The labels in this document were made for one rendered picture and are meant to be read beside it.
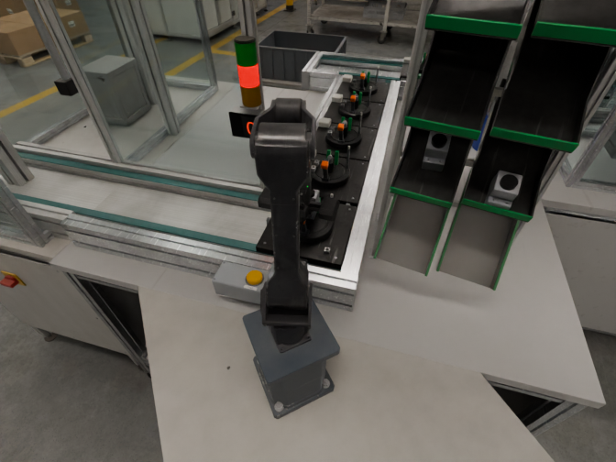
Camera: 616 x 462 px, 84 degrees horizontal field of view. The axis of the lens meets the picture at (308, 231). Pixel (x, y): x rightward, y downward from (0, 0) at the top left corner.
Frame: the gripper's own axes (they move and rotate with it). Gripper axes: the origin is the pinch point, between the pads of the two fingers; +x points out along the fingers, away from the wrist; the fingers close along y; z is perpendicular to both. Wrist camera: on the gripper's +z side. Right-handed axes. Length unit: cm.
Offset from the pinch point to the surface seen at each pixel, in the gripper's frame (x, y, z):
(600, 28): -44, 42, 0
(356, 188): 11.1, 10.0, -31.0
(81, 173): 16, -90, -19
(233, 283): 12.7, -13.2, 14.2
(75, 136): 22, -122, -49
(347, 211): 11.3, 9.5, -19.3
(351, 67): 15, -13, -152
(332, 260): 11.6, 9.2, 1.1
